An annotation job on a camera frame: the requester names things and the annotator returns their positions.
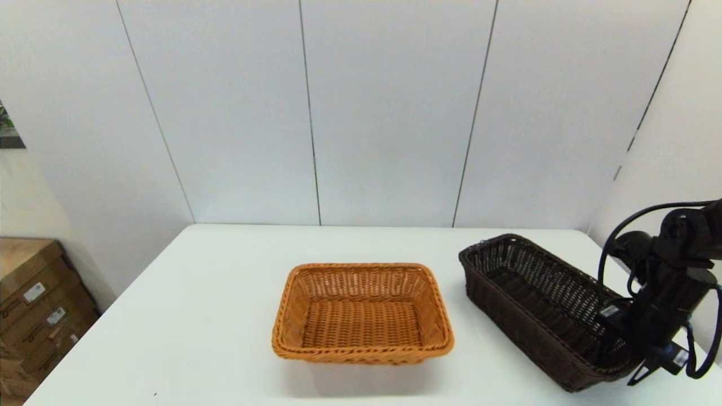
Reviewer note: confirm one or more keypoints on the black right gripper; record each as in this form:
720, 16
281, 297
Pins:
665, 316

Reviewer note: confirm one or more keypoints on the dark brown wicker basket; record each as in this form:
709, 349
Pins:
536, 299

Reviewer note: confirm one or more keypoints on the orange wicker basket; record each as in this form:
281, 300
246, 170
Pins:
361, 321

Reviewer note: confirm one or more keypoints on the cardboard box with white label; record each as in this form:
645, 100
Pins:
62, 354
34, 326
22, 259

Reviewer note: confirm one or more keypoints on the flattened brown cardboard pile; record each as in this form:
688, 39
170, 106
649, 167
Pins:
11, 378

